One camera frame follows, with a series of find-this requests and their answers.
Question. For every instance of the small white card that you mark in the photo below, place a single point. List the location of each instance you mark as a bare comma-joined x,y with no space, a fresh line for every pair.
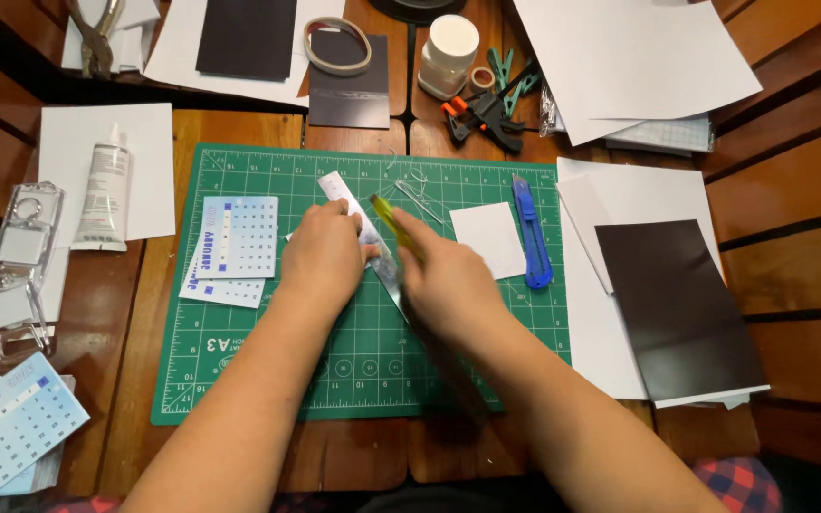
487,239

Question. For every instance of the person's right hand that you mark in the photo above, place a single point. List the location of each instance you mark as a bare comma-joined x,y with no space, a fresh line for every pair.
453,292

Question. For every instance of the small tape roll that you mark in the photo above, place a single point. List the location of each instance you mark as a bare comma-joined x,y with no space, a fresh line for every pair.
482,78

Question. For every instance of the white glue tube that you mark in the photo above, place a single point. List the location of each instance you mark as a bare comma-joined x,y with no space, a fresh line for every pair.
102,192

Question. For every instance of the green clothespins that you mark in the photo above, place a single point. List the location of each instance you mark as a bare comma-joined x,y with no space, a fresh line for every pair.
502,71

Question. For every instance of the red blue plaid clothing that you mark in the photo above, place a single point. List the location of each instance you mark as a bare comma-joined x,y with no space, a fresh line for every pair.
738,484

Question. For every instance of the thin paper trimmings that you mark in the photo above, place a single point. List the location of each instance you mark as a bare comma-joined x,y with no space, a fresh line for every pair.
417,199

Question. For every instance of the black round object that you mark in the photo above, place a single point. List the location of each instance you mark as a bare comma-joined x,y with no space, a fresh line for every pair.
417,7

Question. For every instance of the large dark magnet sheet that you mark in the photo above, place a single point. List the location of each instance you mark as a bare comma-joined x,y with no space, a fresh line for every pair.
674,306

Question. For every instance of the blue utility knife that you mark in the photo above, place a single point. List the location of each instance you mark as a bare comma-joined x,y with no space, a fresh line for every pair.
533,235

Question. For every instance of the plastic-wrapped sheet pack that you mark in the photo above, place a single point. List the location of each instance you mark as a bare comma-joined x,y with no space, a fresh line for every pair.
667,135

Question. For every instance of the blue calendar card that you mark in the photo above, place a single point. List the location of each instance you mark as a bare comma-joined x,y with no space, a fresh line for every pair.
222,292
243,239

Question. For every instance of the green cutting mat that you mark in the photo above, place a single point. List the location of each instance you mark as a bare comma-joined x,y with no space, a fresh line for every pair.
254,356

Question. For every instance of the metal punch pliers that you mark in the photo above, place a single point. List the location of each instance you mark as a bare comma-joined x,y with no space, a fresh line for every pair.
97,35

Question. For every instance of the double-sided tape roll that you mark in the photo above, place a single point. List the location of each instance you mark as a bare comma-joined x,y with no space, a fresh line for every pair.
314,57

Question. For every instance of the person's right fingers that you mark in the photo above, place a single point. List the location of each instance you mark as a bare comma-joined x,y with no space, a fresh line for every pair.
417,239

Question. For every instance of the black orange spring clamp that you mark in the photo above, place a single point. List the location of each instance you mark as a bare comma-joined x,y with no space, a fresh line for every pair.
485,114

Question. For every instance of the stack of calendar prints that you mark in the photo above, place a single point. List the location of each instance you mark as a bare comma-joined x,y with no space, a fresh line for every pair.
8,427

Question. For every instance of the white plastic jar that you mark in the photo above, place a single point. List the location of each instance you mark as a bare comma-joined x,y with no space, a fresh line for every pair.
447,57

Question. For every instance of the pile of white paper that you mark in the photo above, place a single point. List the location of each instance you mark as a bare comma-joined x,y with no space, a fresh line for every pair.
631,57

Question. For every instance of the small dark magnet sheet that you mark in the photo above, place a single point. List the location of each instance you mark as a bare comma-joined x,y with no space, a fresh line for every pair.
350,103

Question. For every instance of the metal ruler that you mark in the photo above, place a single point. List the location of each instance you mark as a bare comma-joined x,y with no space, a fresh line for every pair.
339,191

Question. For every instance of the large white paper sheet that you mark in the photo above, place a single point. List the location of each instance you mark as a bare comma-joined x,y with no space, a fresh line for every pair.
175,50

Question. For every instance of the yellow craft knife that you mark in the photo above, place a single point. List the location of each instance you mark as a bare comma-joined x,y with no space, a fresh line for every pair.
390,222

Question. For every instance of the person's left hand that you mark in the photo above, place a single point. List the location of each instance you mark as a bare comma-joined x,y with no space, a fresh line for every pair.
321,260

